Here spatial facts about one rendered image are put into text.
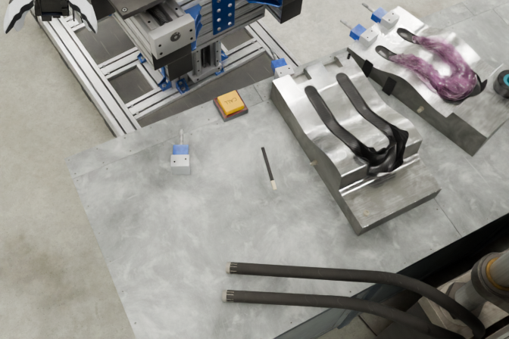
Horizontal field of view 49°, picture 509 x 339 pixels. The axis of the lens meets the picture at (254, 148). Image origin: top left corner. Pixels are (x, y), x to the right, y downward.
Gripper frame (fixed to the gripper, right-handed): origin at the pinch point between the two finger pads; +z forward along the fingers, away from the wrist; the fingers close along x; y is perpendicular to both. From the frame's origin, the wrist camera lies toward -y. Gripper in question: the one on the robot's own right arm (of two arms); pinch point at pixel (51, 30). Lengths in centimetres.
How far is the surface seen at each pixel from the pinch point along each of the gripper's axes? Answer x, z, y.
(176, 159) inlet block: -26, -5, 57
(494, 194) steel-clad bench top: -113, 16, 51
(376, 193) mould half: -77, 14, 50
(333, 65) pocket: -76, -30, 50
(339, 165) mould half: -66, 8, 44
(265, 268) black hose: -44, 29, 55
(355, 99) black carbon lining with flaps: -78, -16, 48
